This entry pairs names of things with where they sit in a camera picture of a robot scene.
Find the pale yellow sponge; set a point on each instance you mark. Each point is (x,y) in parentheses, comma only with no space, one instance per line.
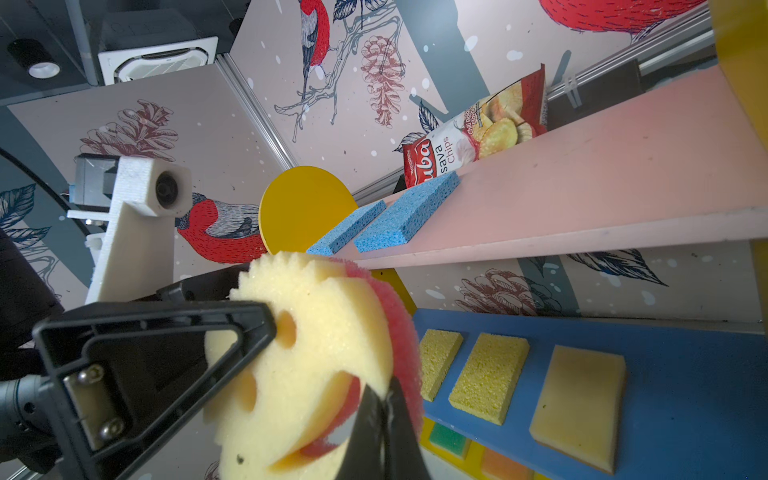
(579,407)

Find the white ceiling air vent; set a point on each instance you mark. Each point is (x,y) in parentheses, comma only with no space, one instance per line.
(120,66)

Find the orange foam sponge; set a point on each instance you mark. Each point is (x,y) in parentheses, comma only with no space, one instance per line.
(496,466)

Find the yellow wooden shelf unit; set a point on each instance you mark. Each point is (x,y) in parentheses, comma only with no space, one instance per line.
(677,165)

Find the blue sponge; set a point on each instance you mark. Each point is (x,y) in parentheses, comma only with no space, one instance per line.
(332,242)
(402,220)

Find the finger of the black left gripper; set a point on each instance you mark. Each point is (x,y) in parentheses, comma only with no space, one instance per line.
(211,286)
(125,377)

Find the yellow smiley face sponge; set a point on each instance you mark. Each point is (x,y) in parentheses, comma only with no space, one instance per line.
(339,330)

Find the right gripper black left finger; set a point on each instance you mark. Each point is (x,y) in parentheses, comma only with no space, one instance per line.
(364,456)

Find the light green foam sponge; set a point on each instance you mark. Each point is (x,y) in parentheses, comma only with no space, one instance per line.
(449,441)

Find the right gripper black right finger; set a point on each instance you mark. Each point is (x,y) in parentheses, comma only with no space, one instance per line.
(403,459)

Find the yellow cellulose sponge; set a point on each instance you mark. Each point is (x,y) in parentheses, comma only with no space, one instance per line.
(488,380)

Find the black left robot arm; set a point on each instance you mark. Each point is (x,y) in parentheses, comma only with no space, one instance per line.
(26,433)

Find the round black ceiling spotlight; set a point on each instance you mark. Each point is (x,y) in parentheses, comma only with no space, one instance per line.
(32,56)

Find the red cassava chips bag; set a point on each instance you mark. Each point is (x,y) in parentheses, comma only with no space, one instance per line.
(513,115)

